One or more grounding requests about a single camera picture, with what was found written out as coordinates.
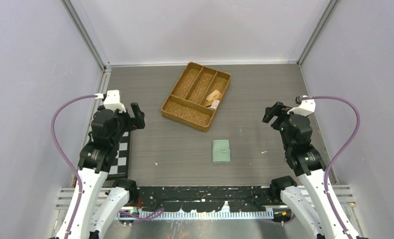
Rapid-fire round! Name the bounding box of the gold VIP card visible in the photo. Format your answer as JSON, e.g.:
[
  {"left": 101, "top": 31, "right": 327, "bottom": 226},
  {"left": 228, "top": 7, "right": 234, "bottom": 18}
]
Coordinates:
[{"left": 206, "top": 90, "right": 222, "bottom": 101}]

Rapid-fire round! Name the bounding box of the green card holder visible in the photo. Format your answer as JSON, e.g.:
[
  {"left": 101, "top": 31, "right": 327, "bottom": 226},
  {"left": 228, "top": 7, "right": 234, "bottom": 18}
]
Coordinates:
[{"left": 212, "top": 139, "right": 231, "bottom": 163}]

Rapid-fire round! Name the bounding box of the stack of cards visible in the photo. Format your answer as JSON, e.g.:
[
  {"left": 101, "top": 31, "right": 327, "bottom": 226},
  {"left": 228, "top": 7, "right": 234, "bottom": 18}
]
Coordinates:
[{"left": 204, "top": 99, "right": 220, "bottom": 110}]

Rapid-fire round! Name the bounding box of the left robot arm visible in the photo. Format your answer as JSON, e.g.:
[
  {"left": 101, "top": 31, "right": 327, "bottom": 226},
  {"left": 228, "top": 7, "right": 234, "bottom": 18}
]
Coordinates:
[{"left": 55, "top": 103, "right": 145, "bottom": 239}]

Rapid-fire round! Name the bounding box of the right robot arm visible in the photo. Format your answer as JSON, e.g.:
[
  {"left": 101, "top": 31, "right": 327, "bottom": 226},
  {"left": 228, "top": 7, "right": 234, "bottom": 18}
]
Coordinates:
[{"left": 262, "top": 100, "right": 361, "bottom": 239}]

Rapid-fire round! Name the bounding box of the black white chessboard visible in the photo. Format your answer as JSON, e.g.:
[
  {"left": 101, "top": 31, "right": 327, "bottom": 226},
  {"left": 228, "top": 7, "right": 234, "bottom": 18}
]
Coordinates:
[{"left": 107, "top": 131, "right": 131, "bottom": 180}]

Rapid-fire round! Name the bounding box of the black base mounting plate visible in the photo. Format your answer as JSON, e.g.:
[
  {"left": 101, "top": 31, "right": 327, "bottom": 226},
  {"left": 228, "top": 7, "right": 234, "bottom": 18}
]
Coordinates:
[{"left": 127, "top": 186, "right": 285, "bottom": 213}]

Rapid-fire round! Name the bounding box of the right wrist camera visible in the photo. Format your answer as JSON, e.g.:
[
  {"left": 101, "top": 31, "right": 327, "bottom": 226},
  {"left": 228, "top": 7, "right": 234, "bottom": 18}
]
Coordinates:
[{"left": 287, "top": 95, "right": 316, "bottom": 117}]

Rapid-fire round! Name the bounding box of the aluminium front rail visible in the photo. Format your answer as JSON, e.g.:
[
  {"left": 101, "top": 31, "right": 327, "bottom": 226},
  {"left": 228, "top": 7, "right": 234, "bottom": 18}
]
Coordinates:
[{"left": 56, "top": 185, "right": 355, "bottom": 209}]

